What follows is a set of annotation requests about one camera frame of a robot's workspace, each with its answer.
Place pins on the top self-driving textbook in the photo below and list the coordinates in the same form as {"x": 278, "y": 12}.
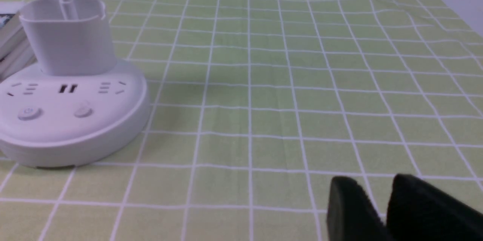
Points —
{"x": 11, "y": 33}

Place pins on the green checkered tablecloth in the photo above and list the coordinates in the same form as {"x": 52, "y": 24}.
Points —
{"x": 257, "y": 104}

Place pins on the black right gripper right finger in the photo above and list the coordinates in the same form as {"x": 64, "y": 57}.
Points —
{"x": 418, "y": 211}

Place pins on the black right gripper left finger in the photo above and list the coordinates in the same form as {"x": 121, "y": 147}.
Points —
{"x": 351, "y": 215}

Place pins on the middle white book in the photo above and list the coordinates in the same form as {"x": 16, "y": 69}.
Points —
{"x": 21, "y": 57}

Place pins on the white desk lamp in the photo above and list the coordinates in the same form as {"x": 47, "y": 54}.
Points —
{"x": 79, "y": 102}

